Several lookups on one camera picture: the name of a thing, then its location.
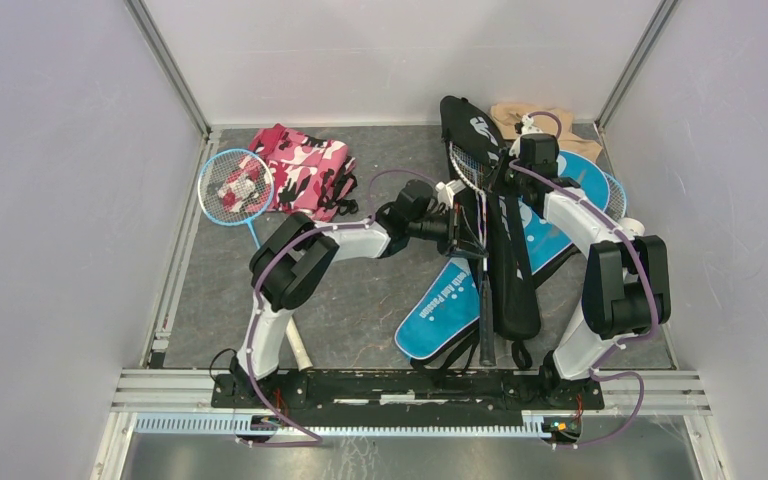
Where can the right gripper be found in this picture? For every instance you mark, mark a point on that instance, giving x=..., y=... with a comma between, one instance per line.
x=497, y=180

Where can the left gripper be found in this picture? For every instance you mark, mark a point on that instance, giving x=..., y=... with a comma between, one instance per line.
x=464, y=243

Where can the black Crossway racket cover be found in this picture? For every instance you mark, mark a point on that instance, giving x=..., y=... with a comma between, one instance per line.
x=514, y=297

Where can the white racket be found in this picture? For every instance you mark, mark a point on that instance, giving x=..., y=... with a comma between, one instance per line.
x=486, y=329
x=471, y=172

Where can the white shuttlecock tube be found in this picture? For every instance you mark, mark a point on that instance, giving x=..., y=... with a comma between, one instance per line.
x=632, y=226

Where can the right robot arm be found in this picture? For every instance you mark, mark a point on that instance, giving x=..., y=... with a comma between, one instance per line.
x=626, y=290

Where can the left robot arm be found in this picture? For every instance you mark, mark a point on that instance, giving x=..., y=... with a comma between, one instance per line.
x=289, y=267

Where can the blue Sport racket cover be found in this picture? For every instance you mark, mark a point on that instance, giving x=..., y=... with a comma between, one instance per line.
x=451, y=304

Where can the beige cloth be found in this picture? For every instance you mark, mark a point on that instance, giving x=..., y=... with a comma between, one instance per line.
x=548, y=120

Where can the racket under blue cover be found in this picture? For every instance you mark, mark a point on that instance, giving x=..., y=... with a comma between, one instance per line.
x=616, y=207

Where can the pink camouflage cloth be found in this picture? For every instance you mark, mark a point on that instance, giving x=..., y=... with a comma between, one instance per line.
x=312, y=176

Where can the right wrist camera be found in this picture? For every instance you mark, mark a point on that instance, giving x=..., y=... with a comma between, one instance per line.
x=525, y=126

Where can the blue frame badminton racket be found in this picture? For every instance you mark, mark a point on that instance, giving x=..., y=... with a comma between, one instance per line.
x=235, y=187

